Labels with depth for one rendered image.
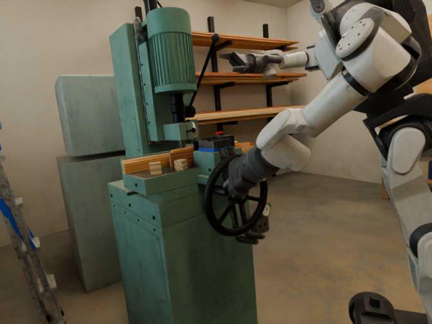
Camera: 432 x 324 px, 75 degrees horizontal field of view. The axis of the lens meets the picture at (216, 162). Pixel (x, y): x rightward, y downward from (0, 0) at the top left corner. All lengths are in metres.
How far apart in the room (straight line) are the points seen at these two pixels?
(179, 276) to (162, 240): 0.17
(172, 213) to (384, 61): 0.79
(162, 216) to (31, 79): 2.63
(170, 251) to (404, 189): 0.82
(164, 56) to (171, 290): 0.88
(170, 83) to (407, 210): 0.95
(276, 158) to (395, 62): 0.29
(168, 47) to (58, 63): 2.41
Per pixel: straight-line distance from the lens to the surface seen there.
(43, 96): 3.41
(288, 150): 0.66
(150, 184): 0.99
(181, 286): 1.17
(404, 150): 1.03
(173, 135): 1.21
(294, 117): 0.62
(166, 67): 1.16
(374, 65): 0.59
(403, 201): 1.11
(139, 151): 1.36
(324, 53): 0.98
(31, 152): 3.40
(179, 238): 1.09
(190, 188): 1.07
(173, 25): 1.19
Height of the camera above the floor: 1.09
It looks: 9 degrees down
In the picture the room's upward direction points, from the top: 5 degrees counter-clockwise
